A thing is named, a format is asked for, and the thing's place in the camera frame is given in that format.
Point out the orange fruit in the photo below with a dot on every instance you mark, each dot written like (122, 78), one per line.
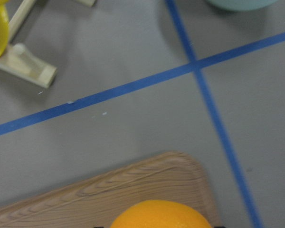
(160, 214)

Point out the wooden cutting board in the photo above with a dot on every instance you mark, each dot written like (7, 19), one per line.
(97, 201)

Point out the wooden mug rack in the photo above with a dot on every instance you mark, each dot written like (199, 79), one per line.
(18, 60)

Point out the mint green bowl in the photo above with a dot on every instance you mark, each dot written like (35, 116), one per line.
(241, 5)

